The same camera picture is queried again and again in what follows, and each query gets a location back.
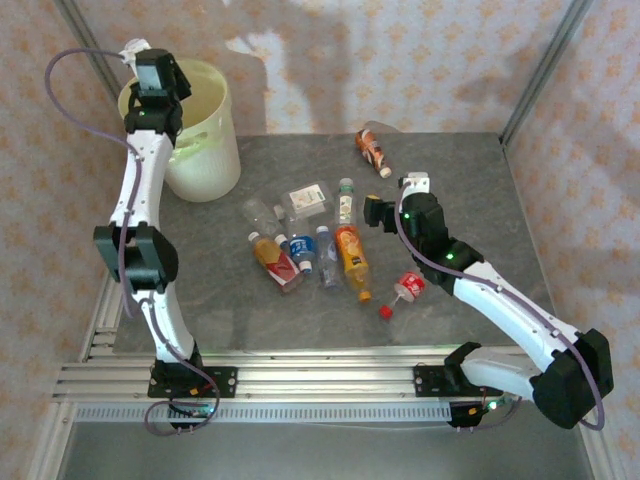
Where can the aluminium frame post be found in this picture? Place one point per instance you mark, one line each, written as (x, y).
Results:
(78, 25)
(557, 50)

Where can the orange label juice bottle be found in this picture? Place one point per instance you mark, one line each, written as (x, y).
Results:
(350, 250)

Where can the blue label water bottle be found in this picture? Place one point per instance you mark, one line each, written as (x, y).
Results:
(301, 247)

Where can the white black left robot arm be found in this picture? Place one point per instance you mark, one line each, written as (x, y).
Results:
(142, 175)

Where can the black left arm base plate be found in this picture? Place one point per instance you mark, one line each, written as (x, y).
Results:
(222, 382)

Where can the clear crushed bottle white cap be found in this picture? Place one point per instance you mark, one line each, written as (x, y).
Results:
(260, 215)

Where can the brown label bottle white cap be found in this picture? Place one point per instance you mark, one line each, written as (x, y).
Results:
(371, 150)

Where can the cream plastic bin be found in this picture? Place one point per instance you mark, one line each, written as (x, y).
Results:
(210, 165)

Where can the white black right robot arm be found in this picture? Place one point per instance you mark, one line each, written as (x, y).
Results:
(500, 305)

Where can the green cap bottle white label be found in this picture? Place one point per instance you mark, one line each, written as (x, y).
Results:
(345, 205)

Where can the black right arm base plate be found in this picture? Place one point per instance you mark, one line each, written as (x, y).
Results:
(430, 380)

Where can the red label juice bottle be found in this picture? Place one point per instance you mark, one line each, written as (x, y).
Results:
(277, 262)

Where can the red label cola bottle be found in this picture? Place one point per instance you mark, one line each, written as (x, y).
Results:
(412, 285)

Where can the clear bottle blue cap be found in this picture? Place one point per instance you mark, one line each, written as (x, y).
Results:
(326, 255)

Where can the aluminium mounting rail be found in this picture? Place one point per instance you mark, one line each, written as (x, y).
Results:
(325, 375)

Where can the square clear bottle white label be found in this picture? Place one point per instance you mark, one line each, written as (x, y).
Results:
(305, 199)

